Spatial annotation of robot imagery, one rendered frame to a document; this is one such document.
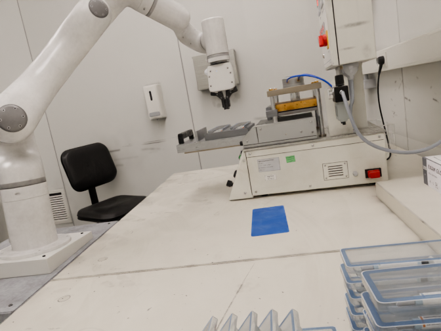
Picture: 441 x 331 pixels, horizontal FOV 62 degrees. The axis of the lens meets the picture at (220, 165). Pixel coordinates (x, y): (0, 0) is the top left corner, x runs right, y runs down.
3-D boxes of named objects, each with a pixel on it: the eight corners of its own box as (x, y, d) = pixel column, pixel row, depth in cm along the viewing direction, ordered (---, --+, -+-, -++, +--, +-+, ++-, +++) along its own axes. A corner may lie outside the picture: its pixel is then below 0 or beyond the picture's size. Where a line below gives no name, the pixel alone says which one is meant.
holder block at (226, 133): (255, 128, 150) (254, 122, 150) (249, 134, 131) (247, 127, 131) (216, 134, 154) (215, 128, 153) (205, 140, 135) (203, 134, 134)
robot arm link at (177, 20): (135, 24, 132) (205, 60, 148) (151, 10, 118) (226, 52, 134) (142, 1, 133) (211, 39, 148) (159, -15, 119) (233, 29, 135)
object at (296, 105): (318, 106, 143) (315, 81, 142) (322, 109, 122) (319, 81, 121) (275, 113, 147) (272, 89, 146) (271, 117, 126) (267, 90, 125)
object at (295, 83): (335, 102, 145) (332, 69, 143) (345, 107, 115) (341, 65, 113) (275, 112, 151) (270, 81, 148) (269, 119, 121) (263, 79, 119)
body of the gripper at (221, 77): (203, 62, 135) (209, 92, 137) (230, 57, 133) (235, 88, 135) (208, 64, 142) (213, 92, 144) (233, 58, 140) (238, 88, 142)
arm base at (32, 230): (-19, 262, 98) (-34, 195, 96) (31, 239, 116) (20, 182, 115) (41, 258, 94) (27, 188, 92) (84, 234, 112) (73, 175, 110)
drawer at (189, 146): (260, 136, 151) (258, 117, 150) (254, 144, 130) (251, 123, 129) (193, 146, 158) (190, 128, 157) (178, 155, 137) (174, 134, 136)
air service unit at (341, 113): (346, 120, 119) (342, 74, 116) (353, 125, 105) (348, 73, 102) (330, 123, 120) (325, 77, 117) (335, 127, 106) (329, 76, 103)
